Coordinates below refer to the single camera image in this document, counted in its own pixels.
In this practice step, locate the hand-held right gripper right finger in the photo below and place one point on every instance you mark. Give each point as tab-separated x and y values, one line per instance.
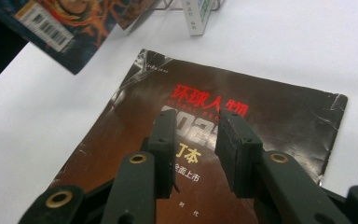
239	155

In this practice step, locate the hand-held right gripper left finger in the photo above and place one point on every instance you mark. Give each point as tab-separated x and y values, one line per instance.
163	155

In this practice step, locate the brown magazine with red title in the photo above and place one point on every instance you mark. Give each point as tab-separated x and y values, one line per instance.
276	109

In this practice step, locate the purple and blue magazine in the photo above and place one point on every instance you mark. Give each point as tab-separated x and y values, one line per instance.
84	46

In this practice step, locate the thick white book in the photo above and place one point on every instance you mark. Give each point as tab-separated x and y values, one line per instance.
199	18

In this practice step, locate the purple and dark red magazine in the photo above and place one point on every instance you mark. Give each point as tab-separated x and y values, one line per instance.
136	12

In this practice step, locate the clear acrylic book rack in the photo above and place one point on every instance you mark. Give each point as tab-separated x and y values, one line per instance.
164	7

